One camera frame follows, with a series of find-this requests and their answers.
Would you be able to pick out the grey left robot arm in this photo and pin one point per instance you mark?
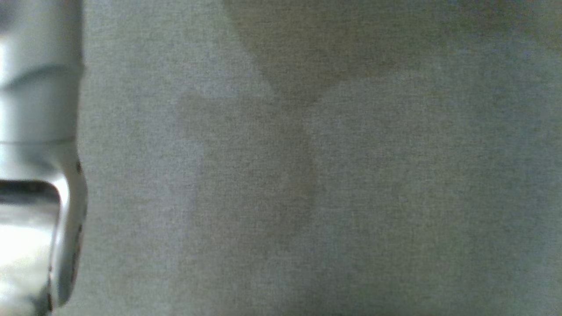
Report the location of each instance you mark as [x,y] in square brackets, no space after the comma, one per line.
[35,109]

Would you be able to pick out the large grey sofa seat cushion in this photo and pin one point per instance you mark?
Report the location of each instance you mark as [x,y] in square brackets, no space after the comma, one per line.
[329,175]

